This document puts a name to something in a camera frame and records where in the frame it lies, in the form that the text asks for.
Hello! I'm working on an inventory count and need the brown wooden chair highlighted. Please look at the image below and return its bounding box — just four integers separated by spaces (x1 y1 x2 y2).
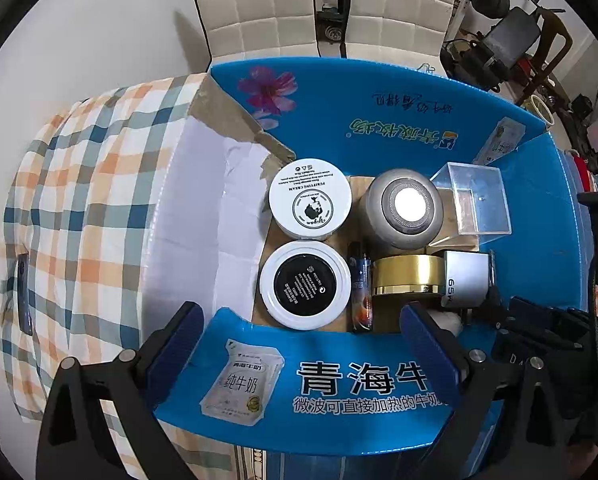
516 0 573 105

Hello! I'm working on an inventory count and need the dark phone on cloth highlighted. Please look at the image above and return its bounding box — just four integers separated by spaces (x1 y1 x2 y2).
17 254 33 336

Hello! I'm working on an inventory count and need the clear acrylic box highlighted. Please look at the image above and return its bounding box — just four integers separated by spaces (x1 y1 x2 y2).
431 162 512 244

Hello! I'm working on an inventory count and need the left white padded chair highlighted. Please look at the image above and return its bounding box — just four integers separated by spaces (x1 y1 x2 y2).
195 0 320 65

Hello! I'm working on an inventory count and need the grey 65W charger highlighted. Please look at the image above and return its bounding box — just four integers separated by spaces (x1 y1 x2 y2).
441 250 492 309

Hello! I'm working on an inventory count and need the white padded chair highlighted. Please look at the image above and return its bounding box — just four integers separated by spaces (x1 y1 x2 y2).
344 0 454 77
195 0 320 65

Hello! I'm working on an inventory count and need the right white padded chair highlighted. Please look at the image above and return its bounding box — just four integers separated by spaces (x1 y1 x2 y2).
344 0 454 77

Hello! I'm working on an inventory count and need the green rimmed bucket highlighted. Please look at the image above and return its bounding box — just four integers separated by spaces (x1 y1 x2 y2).
521 93 555 128

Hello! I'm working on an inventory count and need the plaid orange blue cloth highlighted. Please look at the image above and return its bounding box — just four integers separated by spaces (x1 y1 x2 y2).
0 72 240 480

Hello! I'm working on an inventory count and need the blue cardboard milk box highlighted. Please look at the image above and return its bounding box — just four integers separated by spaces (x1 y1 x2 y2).
139 56 593 480

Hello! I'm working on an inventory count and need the white jar black label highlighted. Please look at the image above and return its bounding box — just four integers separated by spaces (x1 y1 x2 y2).
259 240 352 332

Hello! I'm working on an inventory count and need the silver jar with gold top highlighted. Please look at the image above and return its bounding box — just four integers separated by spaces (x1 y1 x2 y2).
360 168 444 254

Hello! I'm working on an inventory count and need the red cloth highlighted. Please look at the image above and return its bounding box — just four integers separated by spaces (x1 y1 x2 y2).
568 150 593 193

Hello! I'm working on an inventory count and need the white cream jar panda logo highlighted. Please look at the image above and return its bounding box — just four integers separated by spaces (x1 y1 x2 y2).
268 158 352 240

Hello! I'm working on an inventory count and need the black weight bench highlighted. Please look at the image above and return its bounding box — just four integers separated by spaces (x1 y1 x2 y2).
441 6 541 92

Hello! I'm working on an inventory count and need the white earbuds case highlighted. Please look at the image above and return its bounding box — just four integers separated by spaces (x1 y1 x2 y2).
427 309 463 337

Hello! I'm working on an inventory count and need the small printed tube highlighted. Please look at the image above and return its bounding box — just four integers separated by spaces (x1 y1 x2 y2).
348 242 374 333

